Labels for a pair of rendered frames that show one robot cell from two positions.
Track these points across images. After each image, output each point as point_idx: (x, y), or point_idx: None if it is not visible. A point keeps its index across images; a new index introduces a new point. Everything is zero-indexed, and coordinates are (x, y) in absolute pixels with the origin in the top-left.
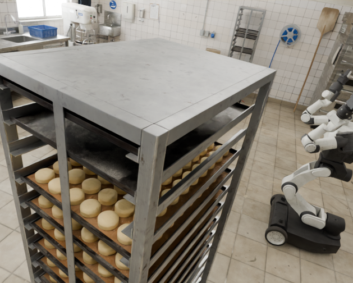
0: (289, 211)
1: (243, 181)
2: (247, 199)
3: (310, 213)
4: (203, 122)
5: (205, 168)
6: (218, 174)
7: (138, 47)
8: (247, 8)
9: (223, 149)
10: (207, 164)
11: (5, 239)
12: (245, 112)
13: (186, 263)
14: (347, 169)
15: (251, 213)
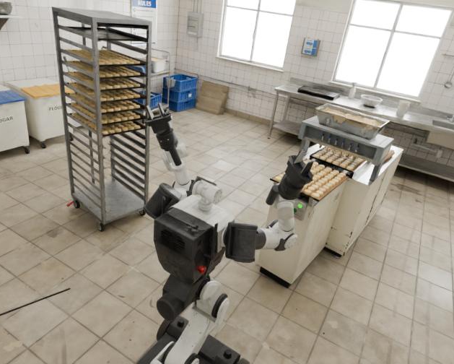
0: (204, 362)
1: (307, 360)
2: (258, 344)
3: (171, 344)
4: (60, 12)
5: (75, 44)
6: (84, 61)
7: (126, 16)
8: None
9: (82, 45)
10: (76, 43)
11: (208, 178)
12: (89, 35)
13: (81, 102)
14: (172, 295)
15: (227, 337)
